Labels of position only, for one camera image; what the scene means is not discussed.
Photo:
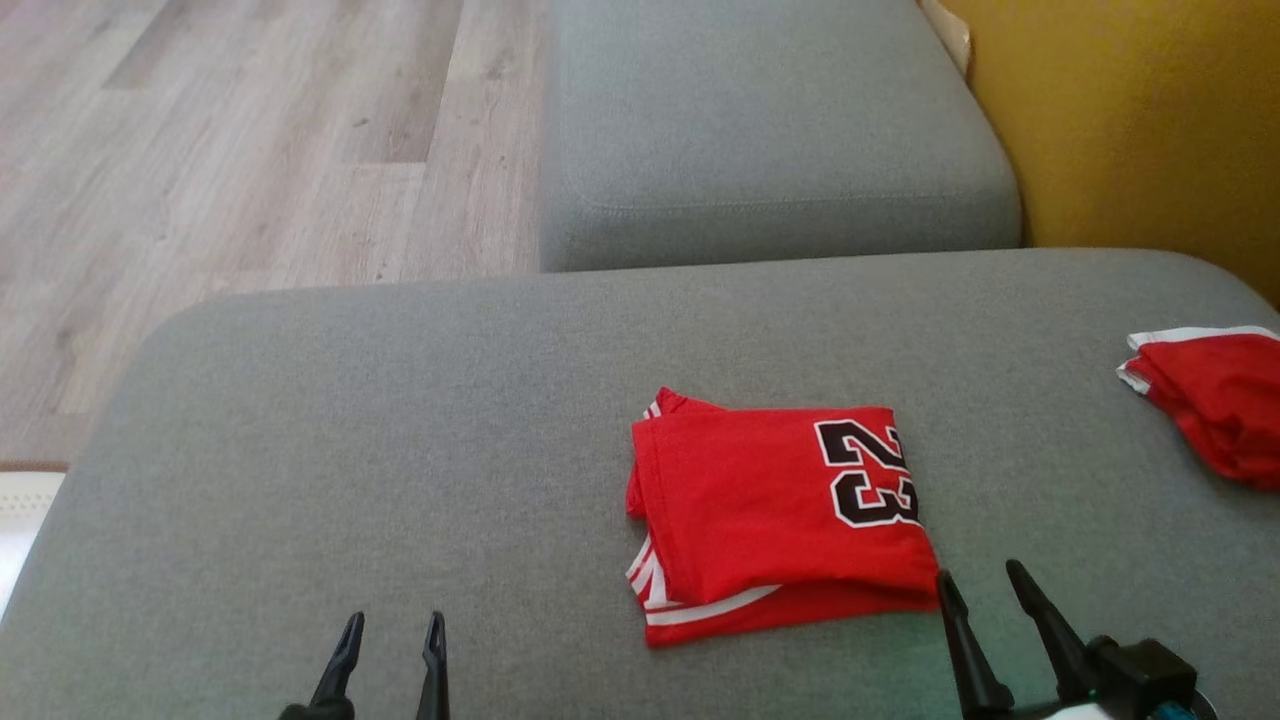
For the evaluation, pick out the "small grey sofa cushion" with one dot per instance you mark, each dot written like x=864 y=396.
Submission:
x=770 y=120

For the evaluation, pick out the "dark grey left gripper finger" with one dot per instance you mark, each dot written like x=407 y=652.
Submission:
x=434 y=670
x=343 y=665

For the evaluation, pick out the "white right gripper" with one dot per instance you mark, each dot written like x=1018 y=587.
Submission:
x=1080 y=714

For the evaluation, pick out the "white rug brown border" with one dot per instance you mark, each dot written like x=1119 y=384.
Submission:
x=20 y=520

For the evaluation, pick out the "red white number jersey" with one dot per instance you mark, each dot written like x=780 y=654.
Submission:
x=750 y=500

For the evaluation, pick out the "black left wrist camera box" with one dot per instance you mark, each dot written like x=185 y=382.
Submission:
x=315 y=712

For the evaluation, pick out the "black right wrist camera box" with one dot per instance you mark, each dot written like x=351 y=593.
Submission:
x=1140 y=675

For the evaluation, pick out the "red shorts white trim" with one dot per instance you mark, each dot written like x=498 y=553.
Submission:
x=1230 y=400

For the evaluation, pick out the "large grey sofa cushion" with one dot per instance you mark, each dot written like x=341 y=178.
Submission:
x=400 y=450

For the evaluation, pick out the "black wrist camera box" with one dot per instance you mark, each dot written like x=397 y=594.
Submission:
x=1140 y=675
x=315 y=712

